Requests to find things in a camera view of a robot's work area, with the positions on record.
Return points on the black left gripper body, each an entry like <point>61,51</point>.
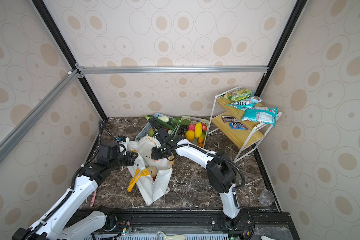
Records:
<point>126,159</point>

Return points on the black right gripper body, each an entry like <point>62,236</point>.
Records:
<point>158,152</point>

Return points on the white canvas grocery bag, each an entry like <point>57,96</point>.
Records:
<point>150,188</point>

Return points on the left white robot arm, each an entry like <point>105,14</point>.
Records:
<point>52,225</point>

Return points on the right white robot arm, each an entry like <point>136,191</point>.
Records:
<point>224,176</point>

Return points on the yellow green snack bag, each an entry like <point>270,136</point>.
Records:
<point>238,94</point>

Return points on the white teal snack bag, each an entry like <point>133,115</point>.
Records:
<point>246,103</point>

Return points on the green cabbage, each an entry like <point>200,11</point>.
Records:
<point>151,133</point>

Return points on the long green cucumber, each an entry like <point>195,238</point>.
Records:
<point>160,122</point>

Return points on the pale white green squash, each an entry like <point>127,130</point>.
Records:
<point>164,119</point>

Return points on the dark grape bunch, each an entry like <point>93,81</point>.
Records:
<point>183,129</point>

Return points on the yellow orange citrus fruit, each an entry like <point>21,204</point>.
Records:
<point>190,135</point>

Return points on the green leafy vegetable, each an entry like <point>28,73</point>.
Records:
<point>180,122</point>

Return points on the pale green plastic basket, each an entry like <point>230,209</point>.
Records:
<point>194,121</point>

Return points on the orange mango fruit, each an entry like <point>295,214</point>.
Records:
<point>201,139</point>

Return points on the yellow papaya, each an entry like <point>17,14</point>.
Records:
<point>198,130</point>

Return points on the metal spoon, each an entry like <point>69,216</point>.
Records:
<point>93,198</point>

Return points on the dark candy packet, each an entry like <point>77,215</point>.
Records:
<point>230,119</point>

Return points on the blue candy packet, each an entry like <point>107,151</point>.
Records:
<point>238,126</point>

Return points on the wooden two tier shelf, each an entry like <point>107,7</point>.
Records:
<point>246,135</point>

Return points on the clear plastic cup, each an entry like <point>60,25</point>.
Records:
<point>266,197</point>

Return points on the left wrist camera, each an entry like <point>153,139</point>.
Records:
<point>109,151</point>

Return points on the horizontal aluminium frame bar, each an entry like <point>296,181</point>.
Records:
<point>173,70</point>

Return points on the left aluminium frame bar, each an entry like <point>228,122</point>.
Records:
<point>14,137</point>

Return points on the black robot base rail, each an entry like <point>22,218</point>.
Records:
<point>253,223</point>

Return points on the black corner frame post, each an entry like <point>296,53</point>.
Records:
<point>51,25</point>

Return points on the black right corner post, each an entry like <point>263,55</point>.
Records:
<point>280,46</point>

